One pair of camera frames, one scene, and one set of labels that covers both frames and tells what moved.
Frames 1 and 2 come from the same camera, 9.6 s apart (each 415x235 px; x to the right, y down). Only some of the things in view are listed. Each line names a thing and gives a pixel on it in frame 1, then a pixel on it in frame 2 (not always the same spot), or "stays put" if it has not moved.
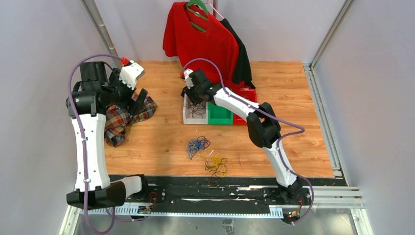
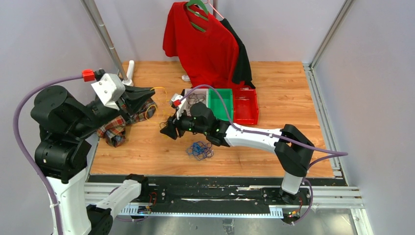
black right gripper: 189,92 -> 170,130
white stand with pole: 89,9 stays put
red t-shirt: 215,51 stays put
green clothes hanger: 192,2 stays put
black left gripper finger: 140,101 stays put
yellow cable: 216,162 -> 156,107
